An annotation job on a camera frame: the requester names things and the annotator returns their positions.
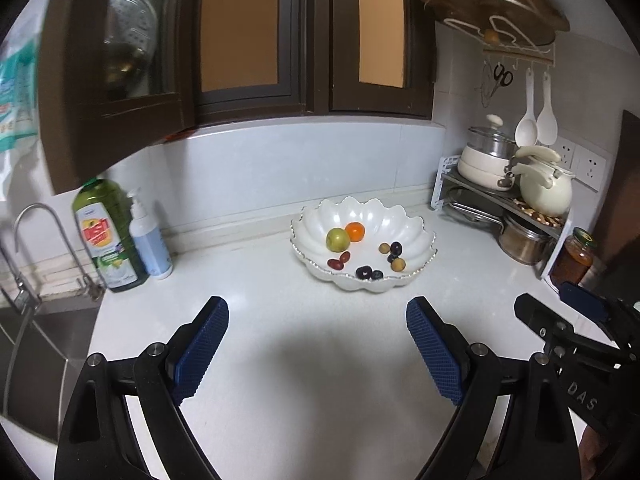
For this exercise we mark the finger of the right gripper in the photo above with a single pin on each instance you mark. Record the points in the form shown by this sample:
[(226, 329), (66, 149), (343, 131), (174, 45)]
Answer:
[(598, 309), (564, 346)]

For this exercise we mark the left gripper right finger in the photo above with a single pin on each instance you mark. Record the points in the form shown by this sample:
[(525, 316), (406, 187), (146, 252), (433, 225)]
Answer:
[(466, 374)]

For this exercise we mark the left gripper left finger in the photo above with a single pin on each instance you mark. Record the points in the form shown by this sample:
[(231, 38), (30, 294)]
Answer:
[(167, 374)]

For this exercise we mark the yellow small fruit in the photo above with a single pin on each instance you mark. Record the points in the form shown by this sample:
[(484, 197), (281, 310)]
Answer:
[(398, 265)]

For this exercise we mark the orange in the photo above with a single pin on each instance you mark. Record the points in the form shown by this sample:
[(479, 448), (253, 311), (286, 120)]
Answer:
[(355, 231)]

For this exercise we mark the green apple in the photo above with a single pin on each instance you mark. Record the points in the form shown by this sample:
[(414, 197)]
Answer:
[(337, 240)]

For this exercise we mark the person's right hand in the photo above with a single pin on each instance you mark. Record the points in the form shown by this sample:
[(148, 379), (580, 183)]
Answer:
[(601, 458)]

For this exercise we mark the glass jar with sauce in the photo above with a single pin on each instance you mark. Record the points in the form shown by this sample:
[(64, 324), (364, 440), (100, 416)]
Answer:
[(575, 258)]

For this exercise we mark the white corner shelf rack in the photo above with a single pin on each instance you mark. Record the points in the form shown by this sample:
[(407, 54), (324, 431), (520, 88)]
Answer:
[(498, 203)]

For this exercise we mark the steel pot on counter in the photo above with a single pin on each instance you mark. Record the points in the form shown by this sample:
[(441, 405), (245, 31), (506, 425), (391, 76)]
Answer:
[(521, 241)]

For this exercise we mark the woven trivet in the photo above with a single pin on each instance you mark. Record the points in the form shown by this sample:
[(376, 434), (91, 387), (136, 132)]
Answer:
[(544, 219)]

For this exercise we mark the steel sink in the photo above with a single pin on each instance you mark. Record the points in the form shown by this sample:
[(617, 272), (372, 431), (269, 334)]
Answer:
[(42, 355)]

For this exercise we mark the cream ceramic pot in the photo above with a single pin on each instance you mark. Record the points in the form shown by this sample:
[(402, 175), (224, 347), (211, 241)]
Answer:
[(544, 184)]

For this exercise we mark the white pump bottle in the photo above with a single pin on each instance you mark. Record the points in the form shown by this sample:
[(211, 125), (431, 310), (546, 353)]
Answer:
[(148, 239)]

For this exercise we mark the glass pot lid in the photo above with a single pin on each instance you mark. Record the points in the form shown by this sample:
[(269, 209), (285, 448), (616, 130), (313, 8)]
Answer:
[(454, 201)]

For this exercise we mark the steel faucet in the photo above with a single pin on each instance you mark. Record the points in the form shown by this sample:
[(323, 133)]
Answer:
[(41, 259)]

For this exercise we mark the white scalloped fruit bowl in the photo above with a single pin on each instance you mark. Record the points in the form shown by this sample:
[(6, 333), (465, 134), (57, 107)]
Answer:
[(383, 225)]

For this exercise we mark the green dish soap bottle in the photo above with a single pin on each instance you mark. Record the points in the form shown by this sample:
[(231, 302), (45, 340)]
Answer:
[(102, 213)]

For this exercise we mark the white spoon right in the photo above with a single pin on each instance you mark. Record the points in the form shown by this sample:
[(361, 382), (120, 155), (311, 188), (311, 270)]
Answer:
[(547, 125)]

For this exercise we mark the white spoon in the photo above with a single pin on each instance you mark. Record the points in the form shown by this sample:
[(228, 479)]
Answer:
[(547, 125), (526, 133)]

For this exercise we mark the white spoon left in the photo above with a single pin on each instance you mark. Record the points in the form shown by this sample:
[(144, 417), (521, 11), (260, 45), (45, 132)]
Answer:
[(526, 133)]

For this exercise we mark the steel steamer with lid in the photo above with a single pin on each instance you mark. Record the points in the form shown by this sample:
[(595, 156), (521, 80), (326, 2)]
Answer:
[(492, 140)]

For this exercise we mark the black scissors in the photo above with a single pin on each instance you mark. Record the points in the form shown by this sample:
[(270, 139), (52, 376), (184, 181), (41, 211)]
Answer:
[(502, 78)]

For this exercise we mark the wall power socket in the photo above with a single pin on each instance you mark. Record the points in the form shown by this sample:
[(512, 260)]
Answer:
[(589, 168)]

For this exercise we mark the cream pan with handle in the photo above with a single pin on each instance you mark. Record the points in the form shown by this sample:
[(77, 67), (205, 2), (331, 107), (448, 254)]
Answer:
[(487, 171)]

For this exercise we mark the wooden wall shelf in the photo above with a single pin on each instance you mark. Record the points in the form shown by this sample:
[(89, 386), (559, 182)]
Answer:
[(527, 26)]

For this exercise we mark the brown window frame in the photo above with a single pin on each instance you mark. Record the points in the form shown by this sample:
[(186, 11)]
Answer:
[(115, 76)]

